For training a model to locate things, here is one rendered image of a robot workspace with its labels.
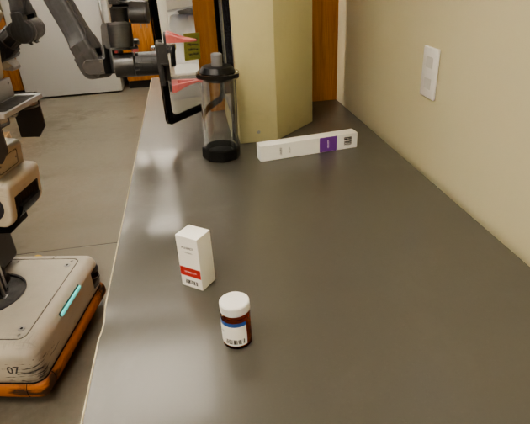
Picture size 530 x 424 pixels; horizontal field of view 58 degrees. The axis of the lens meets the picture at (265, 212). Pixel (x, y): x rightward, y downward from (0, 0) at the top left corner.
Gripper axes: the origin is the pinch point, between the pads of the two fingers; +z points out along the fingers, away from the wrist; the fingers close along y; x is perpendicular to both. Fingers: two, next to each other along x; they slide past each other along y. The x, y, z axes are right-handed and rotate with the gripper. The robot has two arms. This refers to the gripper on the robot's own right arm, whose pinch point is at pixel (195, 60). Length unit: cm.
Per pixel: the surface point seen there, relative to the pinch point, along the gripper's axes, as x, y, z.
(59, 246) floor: 124, -123, -85
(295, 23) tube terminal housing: 14.2, 5.4, 29.0
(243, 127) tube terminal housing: 6.3, -20.5, 12.0
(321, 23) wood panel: 44, 1, 45
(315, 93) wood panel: 43, -23, 43
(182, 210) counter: -31.8, -25.1, -6.6
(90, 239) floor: 129, -122, -68
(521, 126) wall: -54, -4, 53
